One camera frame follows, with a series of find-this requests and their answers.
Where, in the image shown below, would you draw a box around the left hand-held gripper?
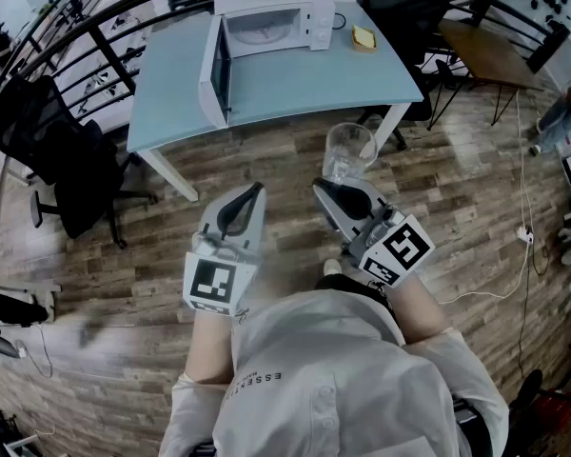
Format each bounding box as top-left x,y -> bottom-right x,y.
183,182 -> 268,321

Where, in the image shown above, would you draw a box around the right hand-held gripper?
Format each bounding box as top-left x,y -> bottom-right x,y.
311,178 -> 437,288

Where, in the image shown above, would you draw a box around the clear glass cup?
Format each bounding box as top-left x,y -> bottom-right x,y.
322,122 -> 379,186

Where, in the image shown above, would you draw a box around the person's right forearm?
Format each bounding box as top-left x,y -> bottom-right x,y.
384,268 -> 452,348

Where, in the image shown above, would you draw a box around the person's left forearm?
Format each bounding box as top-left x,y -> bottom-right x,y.
185,308 -> 245,386

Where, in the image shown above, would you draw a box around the white table leg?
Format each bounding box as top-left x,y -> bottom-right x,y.
141,149 -> 199,203
372,102 -> 411,154

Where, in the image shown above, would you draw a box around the person's black trousers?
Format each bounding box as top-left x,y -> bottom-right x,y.
313,273 -> 395,313

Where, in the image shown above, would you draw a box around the wooden tray with yellow sponge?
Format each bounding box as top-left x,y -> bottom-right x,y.
350,23 -> 380,55

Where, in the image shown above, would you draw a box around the person's white shirt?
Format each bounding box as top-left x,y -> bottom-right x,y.
159,287 -> 511,457

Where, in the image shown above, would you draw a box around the black mesh office chair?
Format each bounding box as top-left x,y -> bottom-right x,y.
356,0 -> 454,152
0,73 -> 161,251

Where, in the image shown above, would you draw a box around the glass turntable plate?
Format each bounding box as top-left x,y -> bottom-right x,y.
231,19 -> 292,47

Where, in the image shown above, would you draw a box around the wooden side table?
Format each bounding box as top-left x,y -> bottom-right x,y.
427,16 -> 546,130

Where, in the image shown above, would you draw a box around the black metal railing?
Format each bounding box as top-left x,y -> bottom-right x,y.
0,0 -> 571,130

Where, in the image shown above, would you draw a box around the white panel with black pegs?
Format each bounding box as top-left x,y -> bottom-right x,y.
497,0 -> 571,64

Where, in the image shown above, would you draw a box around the white floor cable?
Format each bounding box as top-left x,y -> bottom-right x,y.
437,91 -> 537,305

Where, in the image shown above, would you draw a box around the black floor cable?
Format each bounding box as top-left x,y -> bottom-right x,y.
517,241 -> 552,381

